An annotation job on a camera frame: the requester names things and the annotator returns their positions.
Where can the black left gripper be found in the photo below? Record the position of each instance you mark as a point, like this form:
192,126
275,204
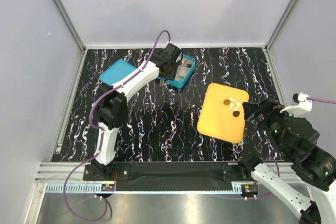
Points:
171,76

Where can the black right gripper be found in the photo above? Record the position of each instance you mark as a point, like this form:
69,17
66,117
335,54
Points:
269,108

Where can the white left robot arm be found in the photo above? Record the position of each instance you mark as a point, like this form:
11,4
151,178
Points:
110,111

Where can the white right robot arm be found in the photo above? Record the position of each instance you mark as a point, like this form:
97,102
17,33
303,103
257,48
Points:
297,140

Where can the dark oval chocolate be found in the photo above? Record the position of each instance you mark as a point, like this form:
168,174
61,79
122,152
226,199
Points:
236,113

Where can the teal chocolate box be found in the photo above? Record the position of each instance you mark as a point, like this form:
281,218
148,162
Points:
183,72

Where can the white rectangular chocolate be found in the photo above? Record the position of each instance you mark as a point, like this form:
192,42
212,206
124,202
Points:
232,100

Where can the brown ridged round chocolate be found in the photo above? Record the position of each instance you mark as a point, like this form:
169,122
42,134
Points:
225,101

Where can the yellow plastic tray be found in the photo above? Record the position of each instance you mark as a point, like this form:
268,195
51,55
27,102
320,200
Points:
216,119

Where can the teal box lid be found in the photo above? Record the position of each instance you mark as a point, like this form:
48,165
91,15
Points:
116,72

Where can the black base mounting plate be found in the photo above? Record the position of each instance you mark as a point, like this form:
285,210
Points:
172,177

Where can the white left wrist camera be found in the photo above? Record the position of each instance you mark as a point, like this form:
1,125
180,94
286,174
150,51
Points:
179,54

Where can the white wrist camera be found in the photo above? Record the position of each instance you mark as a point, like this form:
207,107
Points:
179,54
302,105

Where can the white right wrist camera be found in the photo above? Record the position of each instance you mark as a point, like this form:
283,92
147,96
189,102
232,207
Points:
302,105

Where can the aluminium slotted rail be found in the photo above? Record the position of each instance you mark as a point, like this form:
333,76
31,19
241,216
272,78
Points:
68,177

